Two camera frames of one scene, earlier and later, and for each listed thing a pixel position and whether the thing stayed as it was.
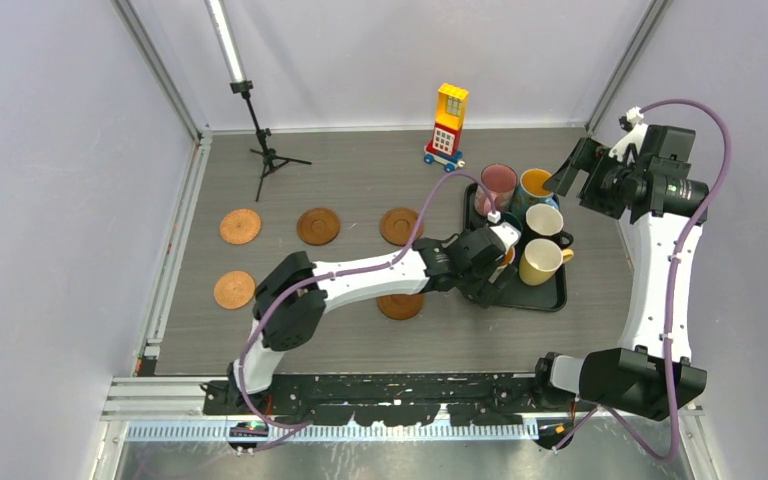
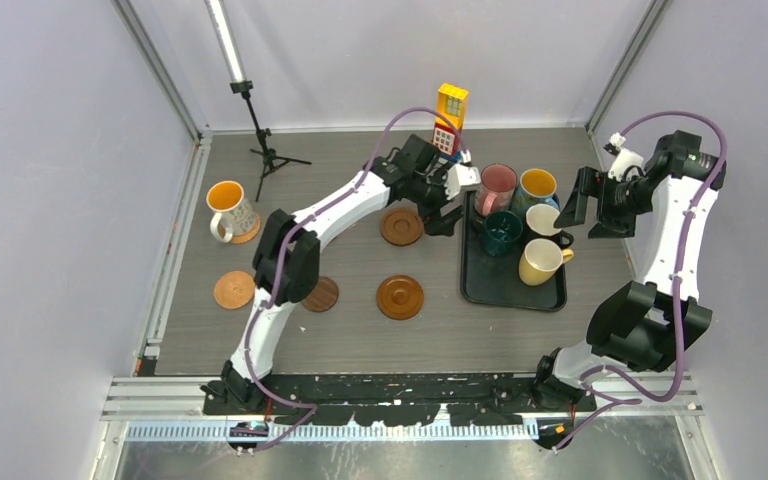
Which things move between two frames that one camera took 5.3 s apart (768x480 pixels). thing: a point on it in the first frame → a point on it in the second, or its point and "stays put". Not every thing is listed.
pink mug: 501,180 stays put
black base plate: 385,400 stays put
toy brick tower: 445,146 stays put
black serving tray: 550,296 stays put
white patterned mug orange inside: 510,256 → 235,215
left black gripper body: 472,277 → 429,194
